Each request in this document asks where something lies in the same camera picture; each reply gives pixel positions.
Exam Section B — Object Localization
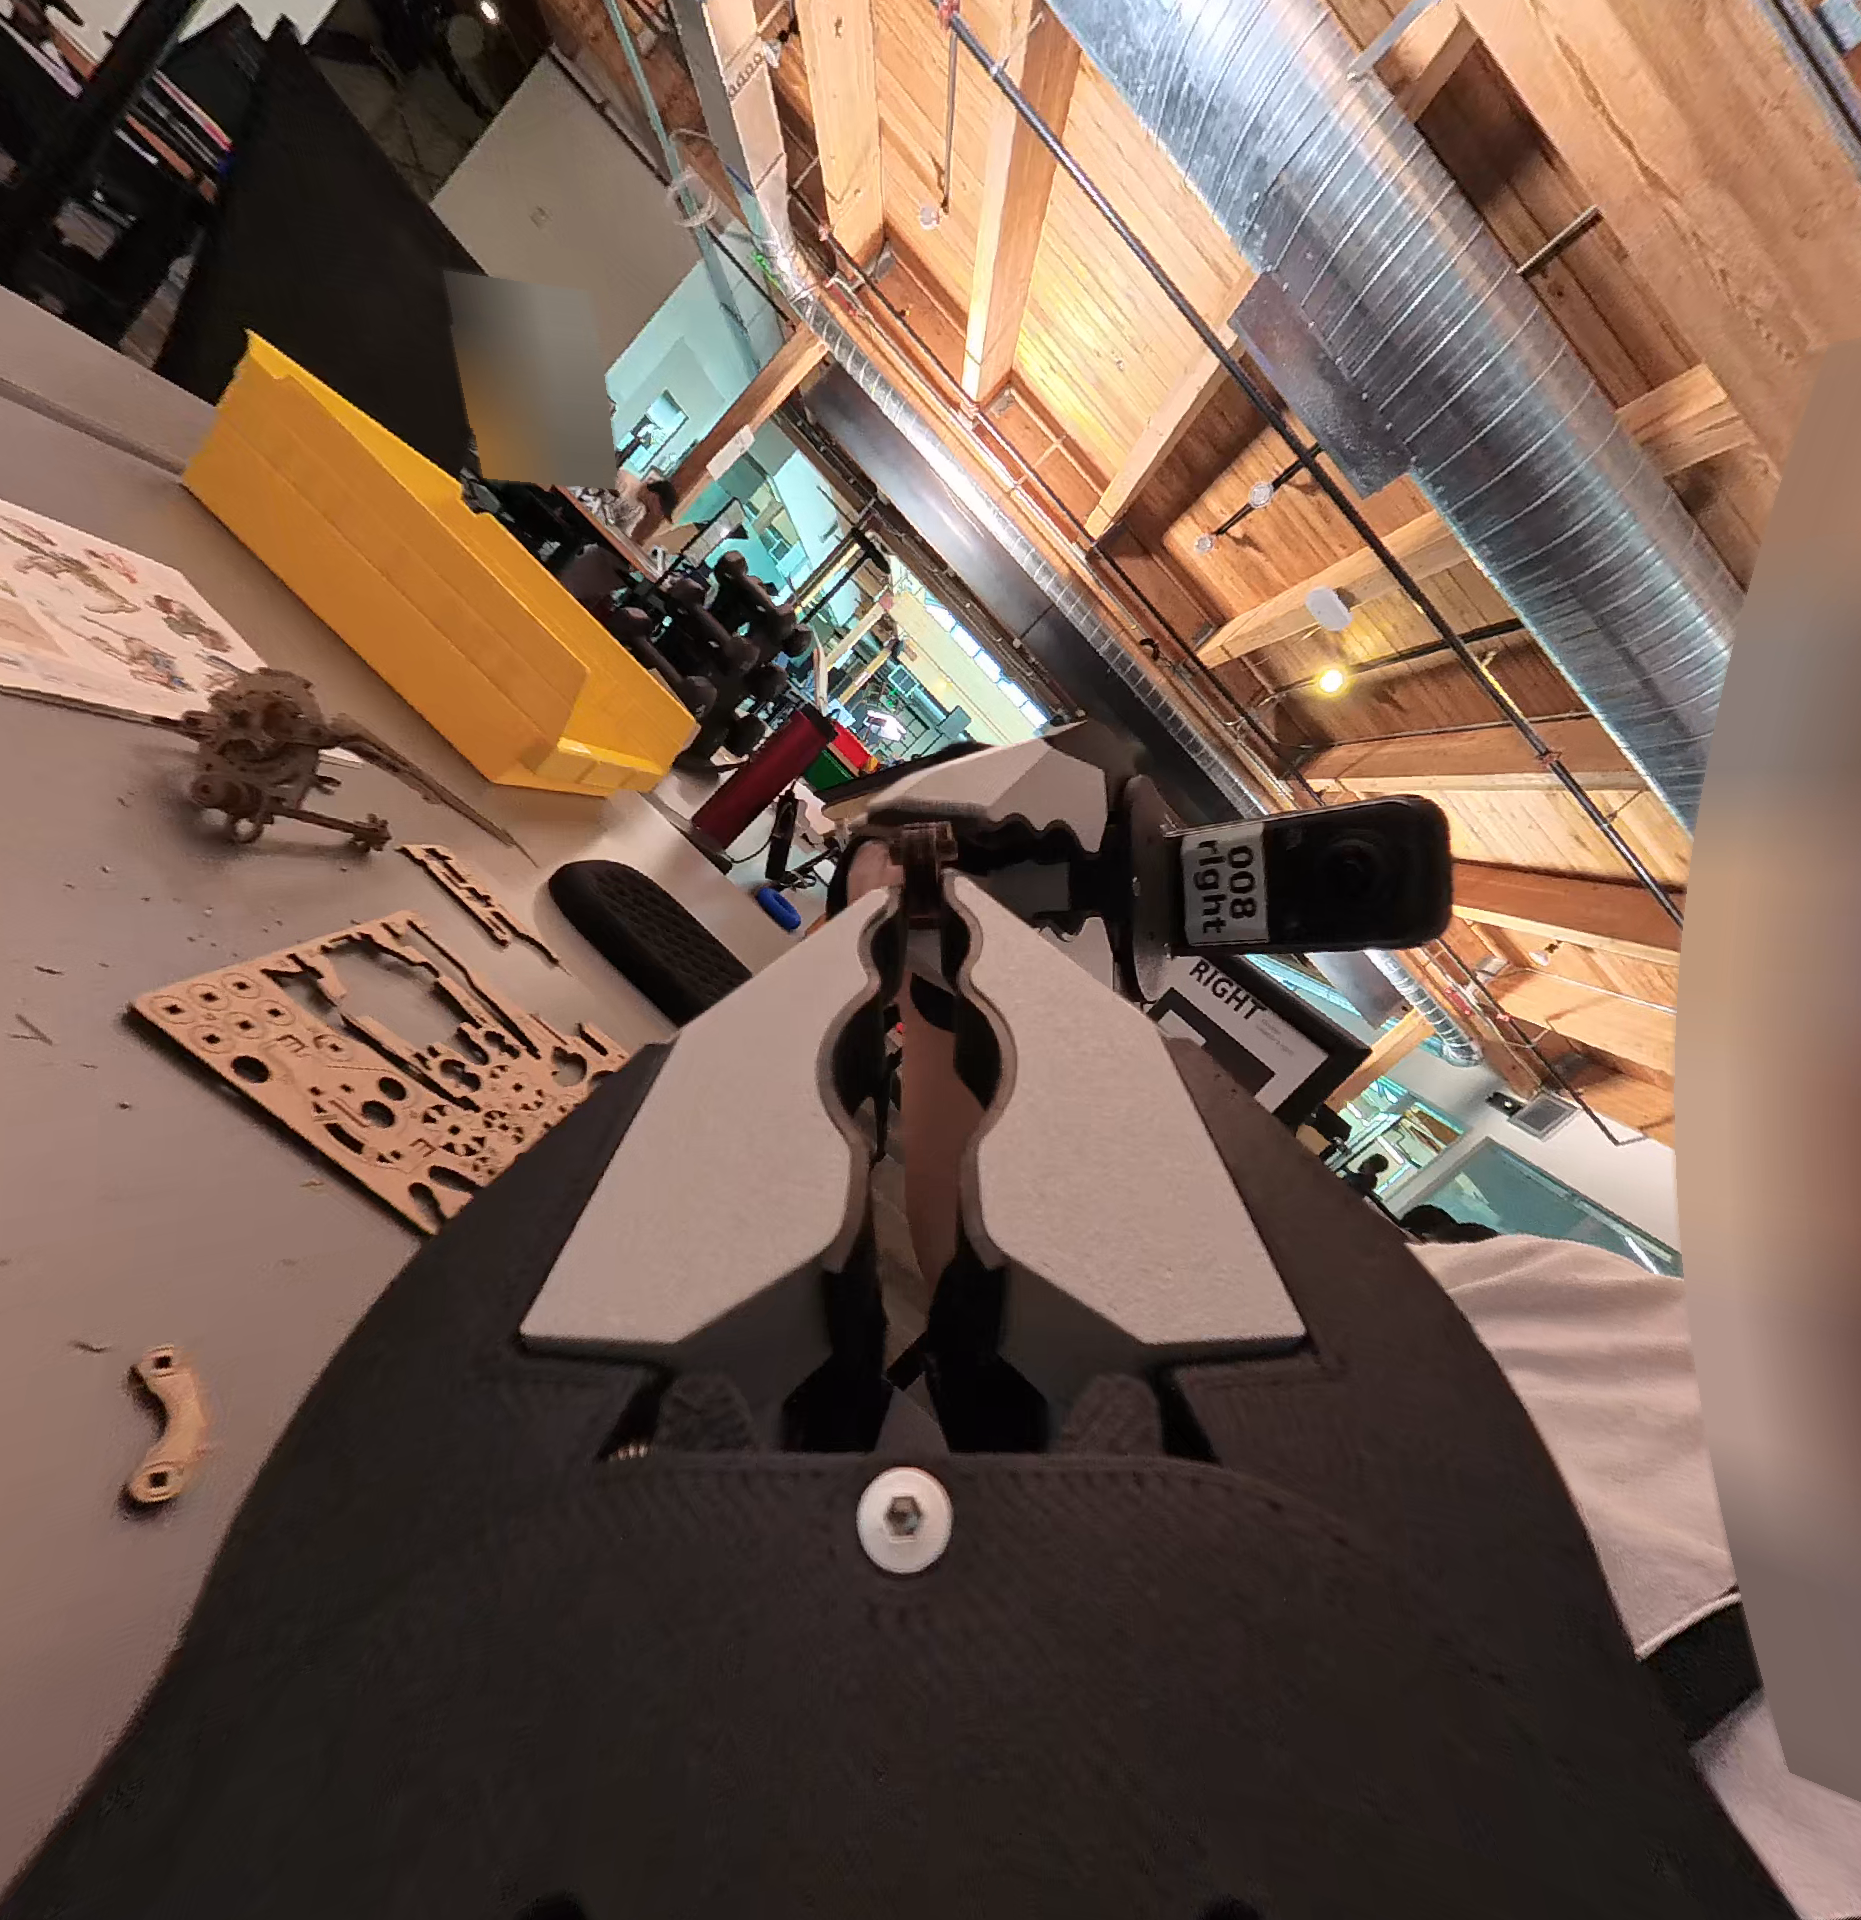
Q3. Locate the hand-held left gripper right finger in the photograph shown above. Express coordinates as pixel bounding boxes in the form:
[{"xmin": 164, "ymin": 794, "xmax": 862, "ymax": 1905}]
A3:
[{"xmin": 907, "ymin": 873, "xmax": 1308, "ymax": 1453}]

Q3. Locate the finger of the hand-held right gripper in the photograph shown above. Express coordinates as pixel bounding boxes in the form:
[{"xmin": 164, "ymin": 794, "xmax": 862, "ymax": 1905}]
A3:
[
  {"xmin": 1001, "ymin": 863, "xmax": 1130, "ymax": 946},
  {"xmin": 866, "ymin": 733, "xmax": 1152, "ymax": 872}
]

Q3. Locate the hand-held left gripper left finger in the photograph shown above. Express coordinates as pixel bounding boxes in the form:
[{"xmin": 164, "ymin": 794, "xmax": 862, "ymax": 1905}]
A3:
[{"xmin": 520, "ymin": 886, "xmax": 908, "ymax": 1453}]

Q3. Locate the small curved wooden piece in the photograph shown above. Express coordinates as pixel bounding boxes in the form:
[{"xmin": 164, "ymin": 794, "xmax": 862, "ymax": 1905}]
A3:
[
  {"xmin": 124, "ymin": 1346, "xmax": 212, "ymax": 1507},
  {"xmin": 866, "ymin": 817, "xmax": 956, "ymax": 902}
]

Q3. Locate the person's right forearm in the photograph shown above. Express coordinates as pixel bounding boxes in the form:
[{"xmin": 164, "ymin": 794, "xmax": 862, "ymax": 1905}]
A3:
[{"xmin": 900, "ymin": 975, "xmax": 980, "ymax": 1293}]

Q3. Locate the laser-cut wooden parts sheet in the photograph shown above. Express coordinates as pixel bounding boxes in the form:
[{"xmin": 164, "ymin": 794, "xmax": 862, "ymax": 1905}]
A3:
[{"xmin": 131, "ymin": 910, "xmax": 633, "ymax": 1237}]

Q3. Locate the assembled wooden gear model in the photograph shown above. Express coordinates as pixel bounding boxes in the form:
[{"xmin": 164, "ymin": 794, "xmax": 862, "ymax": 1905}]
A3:
[{"xmin": 149, "ymin": 670, "xmax": 532, "ymax": 865}]

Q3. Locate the black padded wrist rest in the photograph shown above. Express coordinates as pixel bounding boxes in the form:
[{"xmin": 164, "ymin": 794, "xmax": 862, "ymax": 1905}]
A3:
[{"xmin": 547, "ymin": 858, "xmax": 752, "ymax": 1028}]

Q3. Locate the dark red cylinder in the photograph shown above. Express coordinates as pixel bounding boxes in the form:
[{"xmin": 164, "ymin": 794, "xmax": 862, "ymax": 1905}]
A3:
[{"xmin": 690, "ymin": 709, "xmax": 839, "ymax": 846}]

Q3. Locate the rack of black dumbbells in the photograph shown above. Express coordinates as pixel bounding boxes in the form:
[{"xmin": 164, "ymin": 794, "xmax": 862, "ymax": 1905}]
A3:
[{"xmin": 562, "ymin": 546, "xmax": 811, "ymax": 753}]

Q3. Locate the thin wooden strip piece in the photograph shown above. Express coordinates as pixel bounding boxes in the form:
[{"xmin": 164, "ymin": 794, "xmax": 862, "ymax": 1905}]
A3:
[{"xmin": 395, "ymin": 844, "xmax": 562, "ymax": 966}]

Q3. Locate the black ceiling pipe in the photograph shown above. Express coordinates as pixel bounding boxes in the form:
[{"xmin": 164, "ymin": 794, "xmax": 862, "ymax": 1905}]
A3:
[{"xmin": 944, "ymin": 16, "xmax": 1683, "ymax": 920}]

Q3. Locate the person in white shirt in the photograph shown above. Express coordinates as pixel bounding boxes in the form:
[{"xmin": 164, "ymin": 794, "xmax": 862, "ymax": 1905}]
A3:
[{"xmin": 1403, "ymin": 1232, "xmax": 1861, "ymax": 1920}]

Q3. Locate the yellow plastic bin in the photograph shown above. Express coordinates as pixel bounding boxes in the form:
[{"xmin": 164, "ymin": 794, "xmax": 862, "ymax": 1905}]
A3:
[{"xmin": 183, "ymin": 330, "xmax": 700, "ymax": 796}]

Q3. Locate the illustrated instruction booklet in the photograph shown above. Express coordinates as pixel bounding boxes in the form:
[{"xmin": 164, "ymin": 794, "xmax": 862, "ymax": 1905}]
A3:
[{"xmin": 0, "ymin": 486, "xmax": 267, "ymax": 725}]

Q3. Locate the black partition panel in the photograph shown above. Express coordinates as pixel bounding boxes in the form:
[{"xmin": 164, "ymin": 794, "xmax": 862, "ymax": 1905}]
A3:
[{"xmin": 165, "ymin": 32, "xmax": 488, "ymax": 466}]

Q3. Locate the silver ventilation duct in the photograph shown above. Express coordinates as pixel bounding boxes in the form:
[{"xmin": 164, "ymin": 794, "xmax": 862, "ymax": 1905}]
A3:
[{"xmin": 1041, "ymin": 0, "xmax": 1747, "ymax": 827}]

